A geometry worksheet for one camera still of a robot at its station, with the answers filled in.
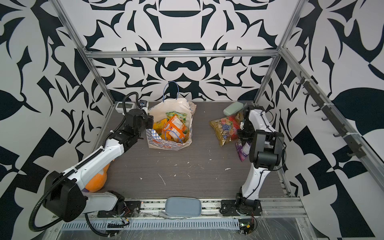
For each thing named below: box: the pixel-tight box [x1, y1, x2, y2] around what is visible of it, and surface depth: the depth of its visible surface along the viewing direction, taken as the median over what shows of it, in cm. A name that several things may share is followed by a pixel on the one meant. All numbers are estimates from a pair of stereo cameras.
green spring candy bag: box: [165, 111, 188, 124], surface depth 96 cm
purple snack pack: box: [235, 139, 251, 162], surface depth 89 cm
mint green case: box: [223, 101, 244, 116], surface depth 114 cm
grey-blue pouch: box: [165, 196, 202, 217], surface depth 75 cm
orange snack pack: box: [163, 114, 188, 143], surface depth 95 cm
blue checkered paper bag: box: [146, 81, 197, 151], surface depth 86 cm
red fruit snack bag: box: [209, 113, 242, 147], surface depth 101 cm
